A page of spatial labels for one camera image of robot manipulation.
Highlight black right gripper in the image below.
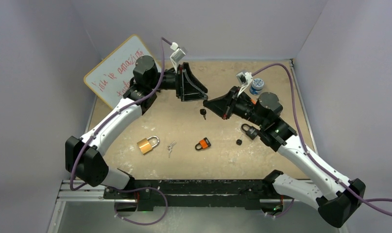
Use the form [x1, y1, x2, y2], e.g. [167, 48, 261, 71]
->
[205, 86, 267, 127]

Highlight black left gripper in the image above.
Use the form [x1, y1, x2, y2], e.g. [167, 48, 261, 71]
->
[149, 63, 208, 101]

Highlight black-headed keys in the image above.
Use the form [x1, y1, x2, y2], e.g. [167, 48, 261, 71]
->
[200, 108, 206, 120]

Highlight orange padlock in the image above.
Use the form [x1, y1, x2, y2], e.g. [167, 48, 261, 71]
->
[195, 137, 211, 151]

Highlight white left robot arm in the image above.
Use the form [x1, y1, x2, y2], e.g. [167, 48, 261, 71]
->
[65, 55, 208, 199]

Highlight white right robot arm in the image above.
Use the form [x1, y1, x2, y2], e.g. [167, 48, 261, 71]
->
[203, 86, 366, 228]

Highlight single black-headed key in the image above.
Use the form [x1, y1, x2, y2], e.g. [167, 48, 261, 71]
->
[236, 135, 243, 146]

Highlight black padlock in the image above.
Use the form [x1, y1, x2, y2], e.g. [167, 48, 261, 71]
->
[241, 124, 259, 140]

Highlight blue white round jar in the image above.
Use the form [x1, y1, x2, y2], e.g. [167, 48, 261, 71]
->
[249, 78, 265, 95]

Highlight small silver keys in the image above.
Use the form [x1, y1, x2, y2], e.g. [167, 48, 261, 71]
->
[167, 141, 176, 158]

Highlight brass padlock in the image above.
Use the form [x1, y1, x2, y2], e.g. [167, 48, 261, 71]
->
[136, 135, 160, 155]

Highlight whiteboard with red writing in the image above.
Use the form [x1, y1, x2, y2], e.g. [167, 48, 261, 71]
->
[84, 34, 152, 108]

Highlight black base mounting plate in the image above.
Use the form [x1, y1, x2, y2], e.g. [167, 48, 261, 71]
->
[103, 180, 289, 215]

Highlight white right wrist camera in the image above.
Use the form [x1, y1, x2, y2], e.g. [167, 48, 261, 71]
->
[236, 71, 253, 97]

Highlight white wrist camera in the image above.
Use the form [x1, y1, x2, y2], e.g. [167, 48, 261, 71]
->
[236, 71, 253, 97]
[170, 42, 187, 72]

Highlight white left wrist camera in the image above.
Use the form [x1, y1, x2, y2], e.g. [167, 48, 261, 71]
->
[170, 42, 187, 72]

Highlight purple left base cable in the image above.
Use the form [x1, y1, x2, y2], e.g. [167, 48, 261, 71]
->
[114, 187, 168, 226]

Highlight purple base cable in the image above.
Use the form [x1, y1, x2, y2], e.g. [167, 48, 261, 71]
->
[114, 187, 168, 226]
[264, 198, 296, 219]

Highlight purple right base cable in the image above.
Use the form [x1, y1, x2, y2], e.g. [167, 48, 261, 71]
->
[264, 198, 296, 219]

